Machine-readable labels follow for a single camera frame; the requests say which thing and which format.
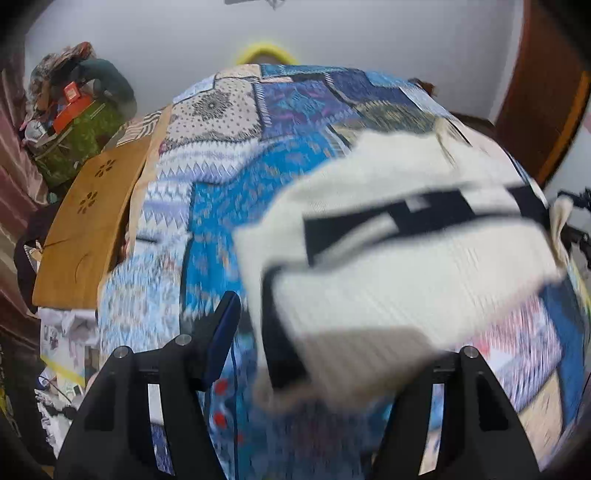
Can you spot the black and white striped sweater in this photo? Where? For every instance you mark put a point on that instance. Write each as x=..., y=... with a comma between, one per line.
x=361, y=272

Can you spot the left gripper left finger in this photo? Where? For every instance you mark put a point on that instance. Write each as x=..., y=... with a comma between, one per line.
x=141, y=418

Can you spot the green fabric storage basket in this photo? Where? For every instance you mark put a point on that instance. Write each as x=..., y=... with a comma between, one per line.
x=83, y=138

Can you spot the wooden folding lap table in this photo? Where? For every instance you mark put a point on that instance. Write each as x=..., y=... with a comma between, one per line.
x=83, y=241

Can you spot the dark green plush toy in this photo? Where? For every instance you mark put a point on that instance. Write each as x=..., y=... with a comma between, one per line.
x=107, y=83

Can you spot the yellow foam headboard arch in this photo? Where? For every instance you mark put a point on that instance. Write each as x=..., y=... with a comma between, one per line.
x=265, y=50

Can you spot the orange red box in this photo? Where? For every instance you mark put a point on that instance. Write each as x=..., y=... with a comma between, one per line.
x=70, y=112

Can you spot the brown wooden wardrobe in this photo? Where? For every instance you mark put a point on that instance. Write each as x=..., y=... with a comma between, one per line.
x=547, y=95

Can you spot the red striped curtain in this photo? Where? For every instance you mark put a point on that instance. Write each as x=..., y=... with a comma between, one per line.
x=23, y=191

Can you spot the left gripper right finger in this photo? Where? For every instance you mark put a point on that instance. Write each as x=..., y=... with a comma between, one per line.
x=482, y=436

